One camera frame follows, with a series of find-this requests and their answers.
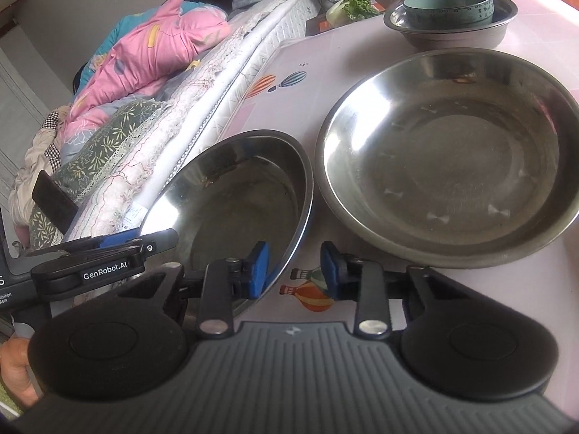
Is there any small steel plate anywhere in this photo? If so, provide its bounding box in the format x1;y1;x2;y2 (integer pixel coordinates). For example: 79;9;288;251
140;129;314;292

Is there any large steel plate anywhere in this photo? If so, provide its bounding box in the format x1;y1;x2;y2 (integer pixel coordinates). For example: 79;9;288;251
315;48;578;268

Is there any grey metal bowl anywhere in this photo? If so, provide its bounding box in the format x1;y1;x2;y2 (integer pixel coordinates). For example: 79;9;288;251
383;0;519;52

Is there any teal ceramic bowl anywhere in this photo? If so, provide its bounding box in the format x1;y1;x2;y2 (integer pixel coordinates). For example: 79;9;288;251
402;0;495;29

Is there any person's left hand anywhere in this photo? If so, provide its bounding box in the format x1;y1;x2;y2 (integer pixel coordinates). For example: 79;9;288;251
1;336;39;409

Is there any black smartphone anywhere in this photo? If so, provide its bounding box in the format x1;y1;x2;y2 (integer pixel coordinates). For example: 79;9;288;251
31;170;79;234

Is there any green floral pillow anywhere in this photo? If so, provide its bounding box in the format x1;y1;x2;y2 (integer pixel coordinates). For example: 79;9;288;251
29;99;179;251

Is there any white patterned mattress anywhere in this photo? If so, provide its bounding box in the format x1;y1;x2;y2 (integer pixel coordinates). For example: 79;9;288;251
63;0;325;243

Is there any pink floral quilt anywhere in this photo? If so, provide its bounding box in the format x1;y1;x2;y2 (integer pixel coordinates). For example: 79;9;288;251
60;0;231;163

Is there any green lettuce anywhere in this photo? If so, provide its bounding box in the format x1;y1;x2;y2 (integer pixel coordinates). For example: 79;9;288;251
326;0;380;27

